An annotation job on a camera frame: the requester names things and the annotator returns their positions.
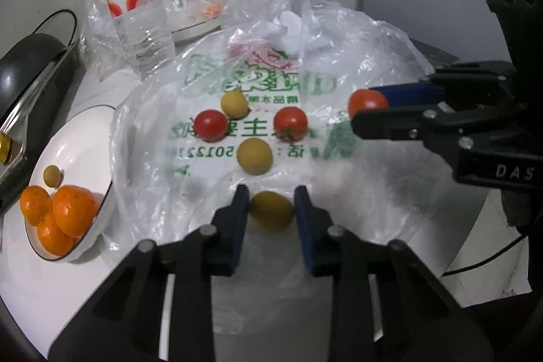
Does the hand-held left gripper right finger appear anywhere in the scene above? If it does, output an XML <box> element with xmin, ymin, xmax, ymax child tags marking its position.
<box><xmin>294</xmin><ymin>185</ymin><xmax>495</xmax><ymax>362</ymax></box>

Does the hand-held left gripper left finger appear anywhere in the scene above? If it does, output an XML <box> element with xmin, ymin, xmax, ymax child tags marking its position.
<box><xmin>49</xmin><ymin>184</ymin><xmax>251</xmax><ymax>362</ymax></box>

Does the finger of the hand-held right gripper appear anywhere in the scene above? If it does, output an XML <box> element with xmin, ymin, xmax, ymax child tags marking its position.
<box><xmin>350</xmin><ymin>103</ymin><xmax>529</xmax><ymax>159</ymax></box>
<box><xmin>368</xmin><ymin>63</ymin><xmax>516</xmax><ymax>108</ymax></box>

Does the red cherry tomato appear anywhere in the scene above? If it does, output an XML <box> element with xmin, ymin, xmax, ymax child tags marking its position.
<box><xmin>348</xmin><ymin>89</ymin><xmax>390</xmax><ymax>119</ymax></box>
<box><xmin>274</xmin><ymin>108</ymin><xmax>308</xmax><ymax>142</ymax></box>
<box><xmin>196</xmin><ymin>110</ymin><xmax>228</xmax><ymax>143</ymax></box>

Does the green printed clear plastic bag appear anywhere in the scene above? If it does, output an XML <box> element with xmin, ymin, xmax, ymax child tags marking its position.
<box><xmin>106</xmin><ymin>0</ymin><xmax>450</xmax><ymax>341</ymax></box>

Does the small tangerine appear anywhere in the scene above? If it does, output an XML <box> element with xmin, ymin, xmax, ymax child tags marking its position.
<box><xmin>20</xmin><ymin>186</ymin><xmax>52</xmax><ymax>226</ymax></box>
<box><xmin>52</xmin><ymin>185</ymin><xmax>99</xmax><ymax>237</ymax></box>
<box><xmin>36</xmin><ymin>213</ymin><xmax>79</xmax><ymax>254</ymax></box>

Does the white plate dark rim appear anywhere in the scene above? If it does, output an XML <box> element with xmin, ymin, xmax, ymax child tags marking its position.
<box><xmin>19</xmin><ymin>104</ymin><xmax>117</xmax><ymax>264</ymax></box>

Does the person's right forearm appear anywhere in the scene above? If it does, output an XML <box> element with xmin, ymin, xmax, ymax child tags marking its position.
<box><xmin>501</xmin><ymin>186</ymin><xmax>543</xmax><ymax>228</ymax></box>

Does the white plate with food scraps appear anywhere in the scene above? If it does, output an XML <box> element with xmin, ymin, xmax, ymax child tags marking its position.
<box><xmin>170</xmin><ymin>1</ymin><xmax>225</xmax><ymax>44</ymax></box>

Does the clear plastic water bottle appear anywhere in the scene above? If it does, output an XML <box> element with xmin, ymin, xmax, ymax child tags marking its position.
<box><xmin>101</xmin><ymin>0</ymin><xmax>176</xmax><ymax>80</ymax></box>

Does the silver induction cooker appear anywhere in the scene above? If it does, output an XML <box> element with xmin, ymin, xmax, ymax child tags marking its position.
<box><xmin>0</xmin><ymin>40</ymin><xmax>86</xmax><ymax>214</ymax></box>

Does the thin black cable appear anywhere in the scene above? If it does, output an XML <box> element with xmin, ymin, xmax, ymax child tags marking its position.
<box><xmin>441</xmin><ymin>235</ymin><xmax>529</xmax><ymax>278</ymax></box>

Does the black cooker cable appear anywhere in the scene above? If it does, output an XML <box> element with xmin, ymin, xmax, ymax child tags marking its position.
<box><xmin>34</xmin><ymin>9</ymin><xmax>79</xmax><ymax>49</ymax></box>

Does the black wok with wooden handle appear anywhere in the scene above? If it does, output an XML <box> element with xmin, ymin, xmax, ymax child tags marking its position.
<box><xmin>0</xmin><ymin>33</ymin><xmax>69</xmax><ymax>121</ymax></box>

